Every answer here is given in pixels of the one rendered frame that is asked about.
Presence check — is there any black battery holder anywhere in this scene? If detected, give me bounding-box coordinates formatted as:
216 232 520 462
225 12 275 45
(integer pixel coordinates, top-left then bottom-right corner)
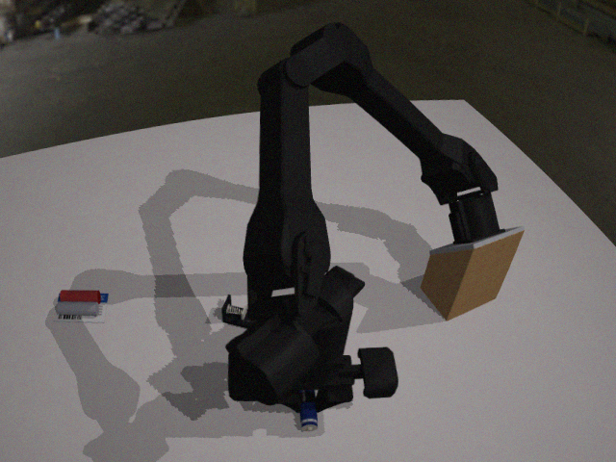
221 295 257 328

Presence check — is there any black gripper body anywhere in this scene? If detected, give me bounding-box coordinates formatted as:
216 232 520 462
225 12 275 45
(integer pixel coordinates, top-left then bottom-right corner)
228 346 398 401

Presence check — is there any blue and black cylinder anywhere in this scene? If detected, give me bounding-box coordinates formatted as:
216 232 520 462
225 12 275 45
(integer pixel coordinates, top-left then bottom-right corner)
299 390 318 431

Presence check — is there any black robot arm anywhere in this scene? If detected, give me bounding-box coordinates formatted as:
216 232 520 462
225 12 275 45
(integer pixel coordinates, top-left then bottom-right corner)
225 22 505 405

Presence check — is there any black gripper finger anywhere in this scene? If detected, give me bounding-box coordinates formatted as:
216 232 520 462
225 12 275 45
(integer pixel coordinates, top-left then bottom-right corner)
315 389 353 413
276 390 301 413

